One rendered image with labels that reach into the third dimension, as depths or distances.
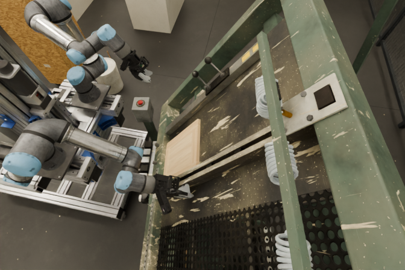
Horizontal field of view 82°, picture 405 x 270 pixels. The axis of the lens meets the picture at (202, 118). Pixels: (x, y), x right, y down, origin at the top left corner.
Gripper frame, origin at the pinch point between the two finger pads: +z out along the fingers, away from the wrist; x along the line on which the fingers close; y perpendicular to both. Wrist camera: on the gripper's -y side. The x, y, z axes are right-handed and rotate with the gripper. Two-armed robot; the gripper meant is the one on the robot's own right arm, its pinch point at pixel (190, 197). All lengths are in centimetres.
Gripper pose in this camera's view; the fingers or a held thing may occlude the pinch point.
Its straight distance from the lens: 117.4
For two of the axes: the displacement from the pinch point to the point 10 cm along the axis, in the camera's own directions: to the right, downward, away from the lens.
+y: 0.3, -8.5, 5.3
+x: -5.4, 4.3, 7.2
